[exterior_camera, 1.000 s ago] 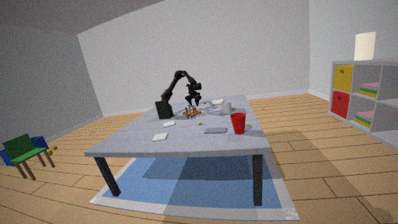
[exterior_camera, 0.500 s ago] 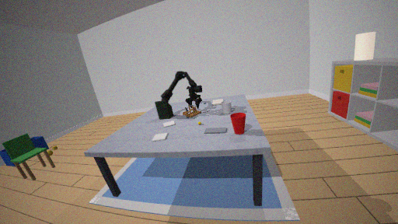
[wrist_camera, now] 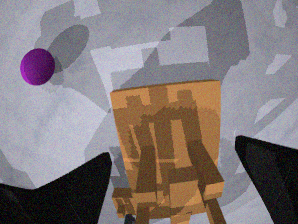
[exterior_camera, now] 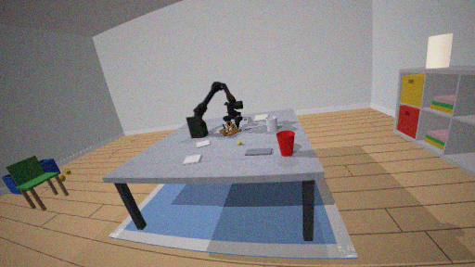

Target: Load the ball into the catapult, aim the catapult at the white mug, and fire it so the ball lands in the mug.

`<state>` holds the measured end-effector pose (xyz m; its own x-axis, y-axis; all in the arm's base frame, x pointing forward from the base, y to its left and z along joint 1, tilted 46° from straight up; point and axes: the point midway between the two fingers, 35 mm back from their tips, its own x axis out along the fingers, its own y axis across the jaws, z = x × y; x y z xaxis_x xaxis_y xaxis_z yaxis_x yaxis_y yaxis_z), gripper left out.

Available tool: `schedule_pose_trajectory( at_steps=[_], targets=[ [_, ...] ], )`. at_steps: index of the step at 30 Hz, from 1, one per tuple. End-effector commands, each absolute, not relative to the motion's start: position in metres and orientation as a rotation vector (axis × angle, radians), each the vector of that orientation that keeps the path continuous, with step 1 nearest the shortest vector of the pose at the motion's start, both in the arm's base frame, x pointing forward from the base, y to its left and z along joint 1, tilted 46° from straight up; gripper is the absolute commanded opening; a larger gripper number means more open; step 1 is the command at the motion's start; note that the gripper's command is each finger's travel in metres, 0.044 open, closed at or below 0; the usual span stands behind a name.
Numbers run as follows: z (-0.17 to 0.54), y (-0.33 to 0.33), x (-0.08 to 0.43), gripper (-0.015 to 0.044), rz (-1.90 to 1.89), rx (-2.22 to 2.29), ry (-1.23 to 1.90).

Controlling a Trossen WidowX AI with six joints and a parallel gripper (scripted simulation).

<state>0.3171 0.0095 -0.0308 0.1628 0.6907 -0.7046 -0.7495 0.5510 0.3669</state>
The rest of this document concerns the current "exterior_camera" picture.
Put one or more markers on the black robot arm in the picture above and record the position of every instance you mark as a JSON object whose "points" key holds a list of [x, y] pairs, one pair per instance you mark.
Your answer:
{"points": [[216, 86]]}

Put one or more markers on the white cup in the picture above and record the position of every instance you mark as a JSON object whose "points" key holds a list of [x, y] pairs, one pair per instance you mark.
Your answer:
{"points": [[271, 124]]}

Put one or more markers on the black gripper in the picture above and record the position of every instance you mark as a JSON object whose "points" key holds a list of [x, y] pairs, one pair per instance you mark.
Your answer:
{"points": [[231, 115]]}

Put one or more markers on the cream flat rectangular block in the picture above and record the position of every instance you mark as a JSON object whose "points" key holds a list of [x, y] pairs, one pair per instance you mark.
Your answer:
{"points": [[260, 117]]}

